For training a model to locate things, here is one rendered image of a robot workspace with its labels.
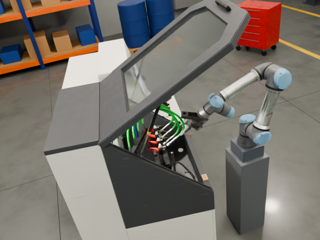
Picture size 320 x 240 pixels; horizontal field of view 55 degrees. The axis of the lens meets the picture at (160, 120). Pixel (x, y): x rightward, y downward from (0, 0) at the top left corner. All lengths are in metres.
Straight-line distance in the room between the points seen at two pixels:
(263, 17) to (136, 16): 2.44
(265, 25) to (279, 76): 3.95
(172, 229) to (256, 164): 0.80
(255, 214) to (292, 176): 0.81
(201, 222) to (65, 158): 1.00
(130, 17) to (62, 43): 1.63
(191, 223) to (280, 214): 1.21
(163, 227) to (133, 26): 5.08
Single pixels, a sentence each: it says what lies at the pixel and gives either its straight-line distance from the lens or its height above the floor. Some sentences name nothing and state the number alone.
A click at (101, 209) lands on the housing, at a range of 1.92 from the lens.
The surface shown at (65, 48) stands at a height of 0.29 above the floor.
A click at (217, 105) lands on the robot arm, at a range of 1.85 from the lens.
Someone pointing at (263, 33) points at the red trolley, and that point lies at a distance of 5.96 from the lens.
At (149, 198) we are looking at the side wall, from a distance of 1.88.
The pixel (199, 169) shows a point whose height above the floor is 0.95.
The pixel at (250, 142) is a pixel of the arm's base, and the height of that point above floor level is 0.95.
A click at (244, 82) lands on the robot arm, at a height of 1.43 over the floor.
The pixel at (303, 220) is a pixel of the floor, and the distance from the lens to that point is 3.13.
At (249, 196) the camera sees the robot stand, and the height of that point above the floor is 0.44.
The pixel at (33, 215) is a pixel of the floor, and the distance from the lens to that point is 3.59.
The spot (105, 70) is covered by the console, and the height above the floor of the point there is 1.55.
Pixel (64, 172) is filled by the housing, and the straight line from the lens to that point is 1.72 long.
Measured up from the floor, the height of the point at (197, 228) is 0.64.
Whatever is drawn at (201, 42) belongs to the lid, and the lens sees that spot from 1.65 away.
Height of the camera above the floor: 2.39
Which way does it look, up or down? 33 degrees down
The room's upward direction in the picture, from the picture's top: 9 degrees counter-clockwise
